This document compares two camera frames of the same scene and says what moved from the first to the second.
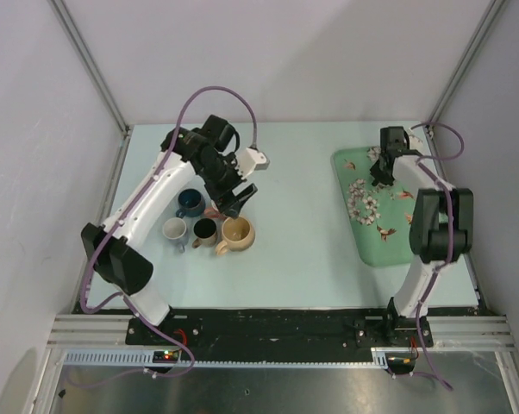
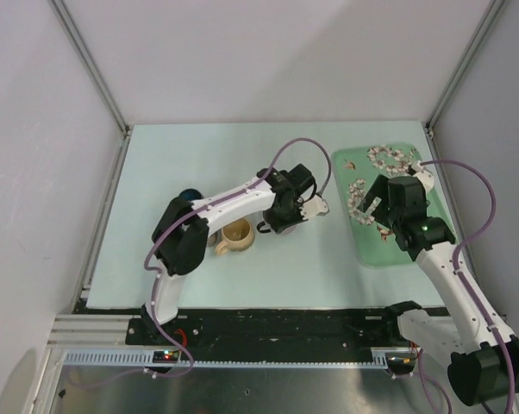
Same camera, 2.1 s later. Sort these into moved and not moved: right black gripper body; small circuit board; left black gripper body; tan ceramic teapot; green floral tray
Moved: left black gripper body; right black gripper body
Not moved: green floral tray; small circuit board; tan ceramic teapot
